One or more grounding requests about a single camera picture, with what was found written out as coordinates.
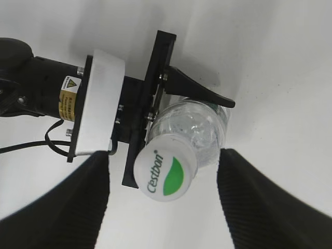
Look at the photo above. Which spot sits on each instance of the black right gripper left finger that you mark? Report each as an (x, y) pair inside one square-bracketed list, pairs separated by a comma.
[(68, 216)]

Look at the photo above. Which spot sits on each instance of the clear water bottle green label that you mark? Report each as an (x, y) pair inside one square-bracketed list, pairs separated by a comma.
[(202, 124)]

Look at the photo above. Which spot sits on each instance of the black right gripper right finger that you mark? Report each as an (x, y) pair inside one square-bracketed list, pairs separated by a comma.
[(261, 214)]

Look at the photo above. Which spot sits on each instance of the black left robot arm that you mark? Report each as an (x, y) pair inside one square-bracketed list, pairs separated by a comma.
[(37, 86)]

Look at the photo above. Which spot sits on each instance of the white green bottle cap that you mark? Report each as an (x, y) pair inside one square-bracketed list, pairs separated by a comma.
[(165, 167)]

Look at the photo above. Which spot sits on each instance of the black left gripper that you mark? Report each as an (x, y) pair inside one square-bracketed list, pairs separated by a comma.
[(136, 108)]

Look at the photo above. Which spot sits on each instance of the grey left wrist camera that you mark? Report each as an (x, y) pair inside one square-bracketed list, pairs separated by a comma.
[(97, 104)]

